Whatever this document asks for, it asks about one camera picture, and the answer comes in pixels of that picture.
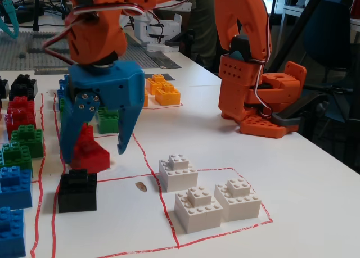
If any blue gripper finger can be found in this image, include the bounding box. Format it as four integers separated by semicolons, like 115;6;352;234
59;92;102;166
116;103;142;156

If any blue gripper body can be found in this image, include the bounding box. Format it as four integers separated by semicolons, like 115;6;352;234
68;60;146;112

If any red brick block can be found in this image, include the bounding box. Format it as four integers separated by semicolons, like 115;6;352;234
69;141;111;172
4;108;37;139
80;124;96;147
7;96;36;114

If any green brick block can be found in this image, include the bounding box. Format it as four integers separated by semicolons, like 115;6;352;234
10;124;45;159
96;107;120;134
0;142;34;171
58;97;74;121

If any blue brick block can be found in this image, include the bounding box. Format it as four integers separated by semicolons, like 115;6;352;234
0;207;26;258
0;165;33;210
57;75;71;101

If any black brick block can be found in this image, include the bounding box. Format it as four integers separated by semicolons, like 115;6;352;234
58;169;98;214
0;78;10;101
10;74;39;101

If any white brick block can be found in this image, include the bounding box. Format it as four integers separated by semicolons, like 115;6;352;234
214;178;262;222
174;185;224;235
158;153;199;193

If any short grey tape strip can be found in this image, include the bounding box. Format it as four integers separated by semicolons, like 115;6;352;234
33;66;71;75

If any grey studded baseplate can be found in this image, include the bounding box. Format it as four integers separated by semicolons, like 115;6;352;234
0;30;158;73

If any olive green clothing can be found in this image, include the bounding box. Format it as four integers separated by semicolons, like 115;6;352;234
182;0;223;73

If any black stand pole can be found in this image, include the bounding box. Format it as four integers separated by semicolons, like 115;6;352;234
33;0;41;33

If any teal robot gripper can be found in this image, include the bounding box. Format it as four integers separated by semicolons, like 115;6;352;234
0;0;20;39

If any black grey table clamp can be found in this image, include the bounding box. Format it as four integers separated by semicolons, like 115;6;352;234
270;96;332;127

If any dark blue office chair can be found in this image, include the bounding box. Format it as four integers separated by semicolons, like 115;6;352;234
303;0;360;124

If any red white black servo cable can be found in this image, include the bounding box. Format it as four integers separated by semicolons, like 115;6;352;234
253;58;273;117
41;3;147;65

